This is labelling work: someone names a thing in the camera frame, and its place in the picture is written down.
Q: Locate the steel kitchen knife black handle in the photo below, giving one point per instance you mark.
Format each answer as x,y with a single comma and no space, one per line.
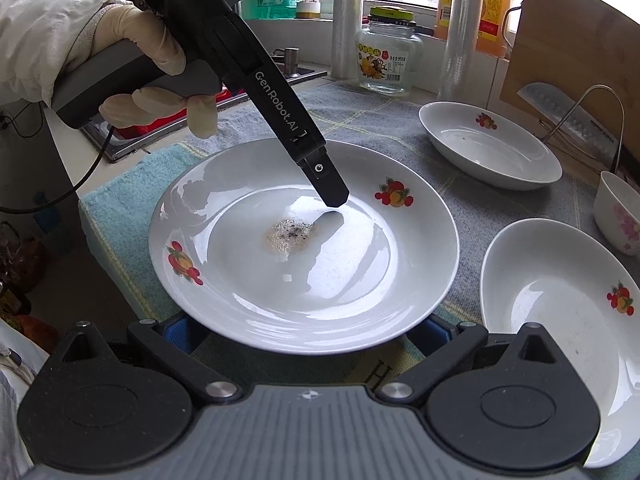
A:
551,102

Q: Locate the orange cooking wine jug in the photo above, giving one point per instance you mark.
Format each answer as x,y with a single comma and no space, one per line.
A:
489,36

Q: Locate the large white fruit-print plate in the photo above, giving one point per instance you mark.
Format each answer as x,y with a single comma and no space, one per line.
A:
245,246

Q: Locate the small white floral bowl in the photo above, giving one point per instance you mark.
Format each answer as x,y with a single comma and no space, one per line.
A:
616,212

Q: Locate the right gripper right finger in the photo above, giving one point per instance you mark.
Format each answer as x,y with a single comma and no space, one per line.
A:
448,349

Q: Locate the white sleeved left forearm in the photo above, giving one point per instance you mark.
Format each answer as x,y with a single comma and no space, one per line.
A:
41,39

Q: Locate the steel wire rack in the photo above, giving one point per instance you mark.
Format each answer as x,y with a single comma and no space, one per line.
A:
601,112

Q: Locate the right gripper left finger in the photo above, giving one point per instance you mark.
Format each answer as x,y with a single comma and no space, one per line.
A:
167,347

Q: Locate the steel cup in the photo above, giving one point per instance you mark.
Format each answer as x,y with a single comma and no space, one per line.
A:
287,59

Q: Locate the blue grey table mat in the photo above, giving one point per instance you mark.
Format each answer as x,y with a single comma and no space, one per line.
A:
116,218

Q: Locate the glass jar green lid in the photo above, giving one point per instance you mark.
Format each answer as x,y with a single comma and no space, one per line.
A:
388,51

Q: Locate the white deep plate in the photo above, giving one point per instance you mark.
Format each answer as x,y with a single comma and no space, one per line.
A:
489,147
545,271

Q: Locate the gloved left hand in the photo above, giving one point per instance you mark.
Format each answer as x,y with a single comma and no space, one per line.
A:
145,105

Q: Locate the small potted plant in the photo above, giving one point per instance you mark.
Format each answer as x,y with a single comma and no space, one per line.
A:
308,9

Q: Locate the bamboo cutting board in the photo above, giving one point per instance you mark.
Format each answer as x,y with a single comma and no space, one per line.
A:
574,44

